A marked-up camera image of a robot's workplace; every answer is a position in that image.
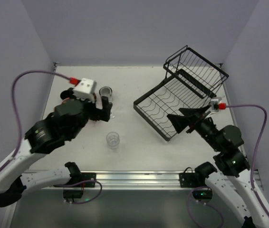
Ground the clear wine glass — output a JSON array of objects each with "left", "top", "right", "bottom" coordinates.
[
  {"left": 99, "top": 86, "right": 115, "bottom": 119},
  {"left": 106, "top": 132, "right": 120, "bottom": 149}
]

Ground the white brown ceramic cup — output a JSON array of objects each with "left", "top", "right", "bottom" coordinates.
[{"left": 99, "top": 86, "right": 113, "bottom": 104}]

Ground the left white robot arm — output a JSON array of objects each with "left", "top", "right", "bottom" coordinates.
[{"left": 0, "top": 96, "right": 113, "bottom": 208}]

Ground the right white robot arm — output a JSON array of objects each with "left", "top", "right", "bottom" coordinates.
[{"left": 167, "top": 106, "right": 269, "bottom": 228}]

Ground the right black controller box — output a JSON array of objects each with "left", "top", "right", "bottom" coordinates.
[{"left": 192, "top": 189, "right": 213, "bottom": 201}]

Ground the black controller box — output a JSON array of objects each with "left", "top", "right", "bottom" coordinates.
[
  {"left": 192, "top": 189, "right": 213, "bottom": 201},
  {"left": 63, "top": 190, "right": 84, "bottom": 202}
]

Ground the left black controller box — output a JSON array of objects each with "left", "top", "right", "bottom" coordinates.
[{"left": 63, "top": 190, "right": 84, "bottom": 202}]

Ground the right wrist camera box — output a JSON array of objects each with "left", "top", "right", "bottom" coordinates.
[{"left": 208, "top": 97, "right": 222, "bottom": 117}]

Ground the black wire dish rack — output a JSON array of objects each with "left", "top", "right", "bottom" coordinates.
[{"left": 133, "top": 46, "right": 229, "bottom": 142}]

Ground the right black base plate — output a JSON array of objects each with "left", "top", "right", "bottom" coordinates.
[{"left": 179, "top": 172, "right": 205, "bottom": 188}]

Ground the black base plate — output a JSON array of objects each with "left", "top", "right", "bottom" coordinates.
[
  {"left": 54, "top": 172, "right": 96, "bottom": 188},
  {"left": 179, "top": 172, "right": 205, "bottom": 188}
]

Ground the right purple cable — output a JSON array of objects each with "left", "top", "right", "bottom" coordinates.
[{"left": 187, "top": 103, "right": 269, "bottom": 228}]

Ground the purple cable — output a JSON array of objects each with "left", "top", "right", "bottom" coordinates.
[
  {"left": 0, "top": 70, "right": 102, "bottom": 205},
  {"left": 187, "top": 103, "right": 269, "bottom": 228}
]

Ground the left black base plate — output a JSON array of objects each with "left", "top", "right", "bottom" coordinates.
[{"left": 54, "top": 172, "right": 96, "bottom": 188}]

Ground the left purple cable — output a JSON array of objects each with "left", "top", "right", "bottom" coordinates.
[{"left": 0, "top": 70, "right": 102, "bottom": 205}]

